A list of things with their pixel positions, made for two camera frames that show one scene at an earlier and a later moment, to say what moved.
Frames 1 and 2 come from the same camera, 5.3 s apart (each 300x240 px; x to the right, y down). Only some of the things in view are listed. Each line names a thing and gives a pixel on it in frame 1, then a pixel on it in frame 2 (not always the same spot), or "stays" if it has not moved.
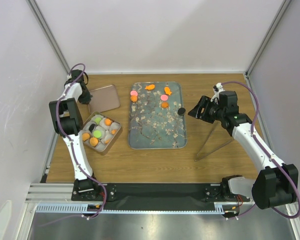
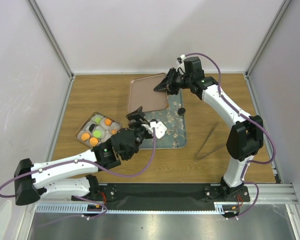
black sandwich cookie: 92,127 stays
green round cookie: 97,120 stays
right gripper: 205,102 → 167,84
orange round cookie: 93,141 stays
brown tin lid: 104,98 → 142,94
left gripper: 87,99 → 139,121
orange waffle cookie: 107,122 stays
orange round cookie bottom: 85,136 stays
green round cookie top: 97,133 stays
